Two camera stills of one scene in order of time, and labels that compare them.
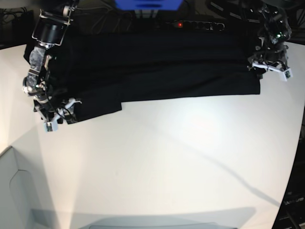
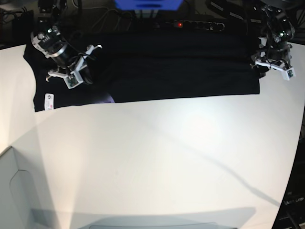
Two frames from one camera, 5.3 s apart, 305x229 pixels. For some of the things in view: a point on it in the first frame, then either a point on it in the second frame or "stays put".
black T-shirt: x=93 y=72 stays put
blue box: x=148 y=5 stays put
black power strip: x=191 y=25 stays put
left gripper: x=46 y=102 -> x=66 y=58
